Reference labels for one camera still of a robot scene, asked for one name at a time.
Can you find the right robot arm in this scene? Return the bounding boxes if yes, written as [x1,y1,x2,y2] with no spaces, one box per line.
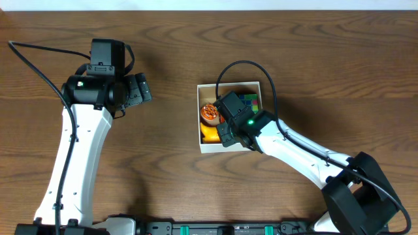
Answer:
[214,91,402,234]

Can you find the orange round disc toy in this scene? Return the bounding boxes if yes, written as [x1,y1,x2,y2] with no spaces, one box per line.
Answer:
[200,103,219,126]

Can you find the white cardboard box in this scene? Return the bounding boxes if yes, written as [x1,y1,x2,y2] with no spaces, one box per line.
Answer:
[197,82,263,153]

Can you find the colourful puzzle cube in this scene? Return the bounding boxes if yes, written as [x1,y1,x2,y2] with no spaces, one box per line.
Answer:
[238,94,259,114]

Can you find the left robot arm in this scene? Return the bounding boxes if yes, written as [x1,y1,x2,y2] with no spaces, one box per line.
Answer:
[8,39,152,234]

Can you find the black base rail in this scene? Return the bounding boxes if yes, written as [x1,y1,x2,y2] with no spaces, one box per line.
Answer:
[93,213,324,235]

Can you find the orange dinosaur toy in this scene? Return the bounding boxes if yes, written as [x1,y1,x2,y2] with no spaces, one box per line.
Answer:
[200,123,221,144]

